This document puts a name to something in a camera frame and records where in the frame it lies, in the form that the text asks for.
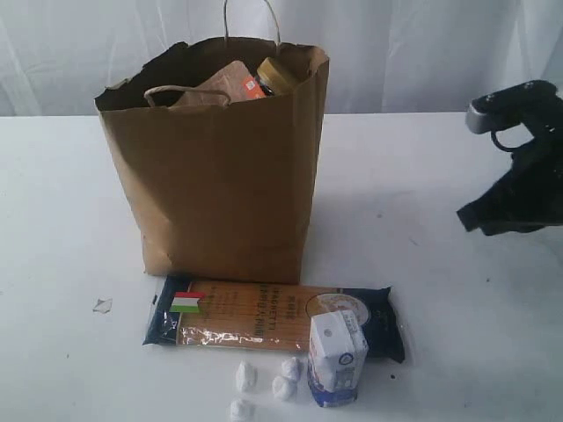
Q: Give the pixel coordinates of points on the white crumpled wad bottom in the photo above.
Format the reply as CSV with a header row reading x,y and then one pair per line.
x,y
241,410

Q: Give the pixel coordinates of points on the clear plastic scrap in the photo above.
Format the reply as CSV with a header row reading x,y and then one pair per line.
x,y
103,306

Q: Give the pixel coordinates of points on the white crumpled wad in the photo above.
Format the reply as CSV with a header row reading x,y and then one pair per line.
x,y
291,368
283,388
241,410
245,377

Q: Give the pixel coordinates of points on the brown paper bag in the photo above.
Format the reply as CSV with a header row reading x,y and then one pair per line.
x,y
222,190

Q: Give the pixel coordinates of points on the white crumpled wad lower right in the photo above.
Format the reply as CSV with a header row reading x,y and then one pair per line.
x,y
283,388

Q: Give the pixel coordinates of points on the brown stand-up pouch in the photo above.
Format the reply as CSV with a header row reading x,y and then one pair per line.
x,y
231,84

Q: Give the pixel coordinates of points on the white crumpled wad upper left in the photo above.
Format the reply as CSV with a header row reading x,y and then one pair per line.
x,y
245,377

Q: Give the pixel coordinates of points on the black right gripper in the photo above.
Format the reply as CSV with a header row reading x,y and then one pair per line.
x,y
533,198

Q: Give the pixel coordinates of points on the clear nut jar gold lid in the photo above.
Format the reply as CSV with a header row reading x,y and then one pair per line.
x,y
275,77

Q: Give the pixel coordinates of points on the spaghetti packet dark blue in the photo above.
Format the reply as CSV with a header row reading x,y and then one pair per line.
x,y
202,312

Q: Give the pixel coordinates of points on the white crumpled wad upper right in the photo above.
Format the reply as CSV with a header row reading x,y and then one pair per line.
x,y
291,368

